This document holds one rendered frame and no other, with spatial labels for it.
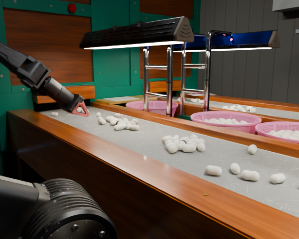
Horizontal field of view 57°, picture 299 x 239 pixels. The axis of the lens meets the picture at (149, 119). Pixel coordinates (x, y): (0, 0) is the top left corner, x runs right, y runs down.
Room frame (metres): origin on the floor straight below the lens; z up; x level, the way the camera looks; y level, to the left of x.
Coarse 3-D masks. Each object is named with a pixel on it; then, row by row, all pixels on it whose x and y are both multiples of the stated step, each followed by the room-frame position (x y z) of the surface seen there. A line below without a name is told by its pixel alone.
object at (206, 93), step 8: (208, 32) 1.28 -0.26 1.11; (216, 32) 1.29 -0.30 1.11; (224, 32) 1.34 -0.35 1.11; (208, 40) 1.27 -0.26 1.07; (184, 48) 1.38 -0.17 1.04; (208, 48) 1.27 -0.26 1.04; (184, 56) 1.38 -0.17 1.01; (208, 56) 1.27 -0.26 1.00; (184, 64) 1.38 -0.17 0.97; (192, 64) 1.34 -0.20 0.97; (200, 64) 1.31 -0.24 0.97; (208, 64) 1.27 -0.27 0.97; (184, 72) 1.38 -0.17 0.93; (208, 72) 1.27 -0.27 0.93; (184, 80) 1.39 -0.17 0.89; (208, 80) 1.27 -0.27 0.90; (184, 88) 1.39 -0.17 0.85; (208, 88) 1.27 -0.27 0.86; (184, 96) 1.39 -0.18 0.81; (208, 96) 1.27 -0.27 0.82; (184, 104) 1.39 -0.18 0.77; (208, 104) 1.27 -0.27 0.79; (184, 112) 1.39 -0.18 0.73; (192, 120) 1.32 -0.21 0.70
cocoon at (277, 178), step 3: (276, 174) 0.52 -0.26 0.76; (279, 174) 0.52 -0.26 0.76; (282, 174) 0.53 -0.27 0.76; (270, 177) 0.52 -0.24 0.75; (273, 177) 0.52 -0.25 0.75; (276, 177) 0.52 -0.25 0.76; (279, 177) 0.52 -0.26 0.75; (282, 177) 0.52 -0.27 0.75; (285, 177) 0.52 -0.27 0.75; (273, 180) 0.51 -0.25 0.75; (276, 180) 0.51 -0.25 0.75; (279, 180) 0.51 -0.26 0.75; (282, 180) 0.52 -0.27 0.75; (273, 183) 0.52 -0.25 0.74; (276, 183) 0.52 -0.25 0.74
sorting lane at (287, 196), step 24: (72, 120) 1.13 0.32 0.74; (96, 120) 1.13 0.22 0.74; (144, 120) 1.13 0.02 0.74; (120, 144) 0.79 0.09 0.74; (144, 144) 0.79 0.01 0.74; (216, 144) 0.79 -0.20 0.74; (240, 144) 0.79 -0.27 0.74; (192, 168) 0.60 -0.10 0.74; (240, 168) 0.60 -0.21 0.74; (264, 168) 0.60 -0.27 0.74; (288, 168) 0.60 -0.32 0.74; (240, 192) 0.48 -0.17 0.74; (264, 192) 0.48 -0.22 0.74; (288, 192) 0.48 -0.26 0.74
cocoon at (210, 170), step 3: (210, 165) 0.57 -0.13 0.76; (207, 168) 0.56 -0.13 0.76; (210, 168) 0.56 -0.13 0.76; (213, 168) 0.56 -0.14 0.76; (216, 168) 0.56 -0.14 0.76; (219, 168) 0.56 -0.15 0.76; (207, 171) 0.56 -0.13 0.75; (210, 171) 0.56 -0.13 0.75; (213, 171) 0.56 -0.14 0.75; (216, 171) 0.55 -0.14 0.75; (219, 171) 0.55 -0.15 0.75; (210, 174) 0.56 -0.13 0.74; (213, 174) 0.56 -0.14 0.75; (216, 174) 0.55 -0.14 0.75; (219, 174) 0.55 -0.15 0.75
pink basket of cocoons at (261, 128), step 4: (260, 124) 0.93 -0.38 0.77; (264, 124) 0.95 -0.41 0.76; (268, 124) 0.96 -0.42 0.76; (272, 124) 0.97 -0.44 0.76; (276, 124) 0.97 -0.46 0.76; (280, 124) 0.97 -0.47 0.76; (284, 124) 0.97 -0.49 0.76; (288, 124) 0.97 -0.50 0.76; (292, 124) 0.96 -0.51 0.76; (296, 124) 0.96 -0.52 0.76; (256, 128) 0.87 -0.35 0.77; (260, 128) 0.93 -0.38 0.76; (264, 128) 0.94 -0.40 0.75; (268, 128) 0.95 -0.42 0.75; (272, 128) 0.96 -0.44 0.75; (276, 128) 0.96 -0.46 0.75; (280, 128) 0.97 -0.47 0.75; (284, 128) 0.96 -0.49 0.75; (288, 128) 0.96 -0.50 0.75; (292, 128) 0.96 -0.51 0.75; (260, 132) 0.83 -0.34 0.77; (264, 132) 0.94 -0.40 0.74; (268, 132) 0.95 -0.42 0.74; (264, 136) 0.82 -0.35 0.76; (268, 136) 0.79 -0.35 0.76; (272, 136) 0.78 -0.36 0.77; (284, 140) 0.75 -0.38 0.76; (288, 140) 0.74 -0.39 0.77; (292, 140) 0.74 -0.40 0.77; (296, 140) 0.73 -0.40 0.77
